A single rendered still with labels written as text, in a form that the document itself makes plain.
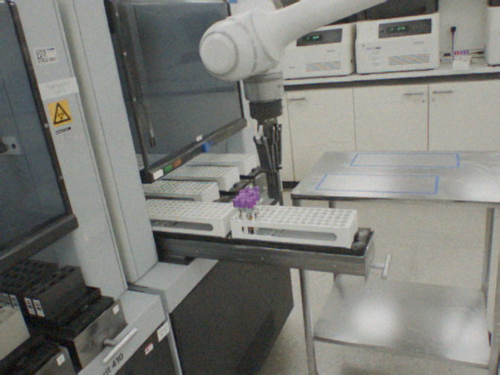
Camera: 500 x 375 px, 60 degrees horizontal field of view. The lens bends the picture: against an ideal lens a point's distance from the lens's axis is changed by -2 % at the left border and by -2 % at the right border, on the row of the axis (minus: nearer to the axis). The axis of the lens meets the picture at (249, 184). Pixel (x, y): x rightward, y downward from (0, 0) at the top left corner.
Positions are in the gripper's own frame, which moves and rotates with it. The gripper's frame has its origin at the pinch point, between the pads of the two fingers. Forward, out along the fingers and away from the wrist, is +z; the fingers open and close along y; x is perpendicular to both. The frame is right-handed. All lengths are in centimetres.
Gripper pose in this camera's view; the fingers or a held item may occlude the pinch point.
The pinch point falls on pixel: (274, 184)
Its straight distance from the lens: 104.7
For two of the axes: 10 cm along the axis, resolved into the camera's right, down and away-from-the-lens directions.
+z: 1.2, 9.4, 3.3
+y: 4.0, -3.5, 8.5
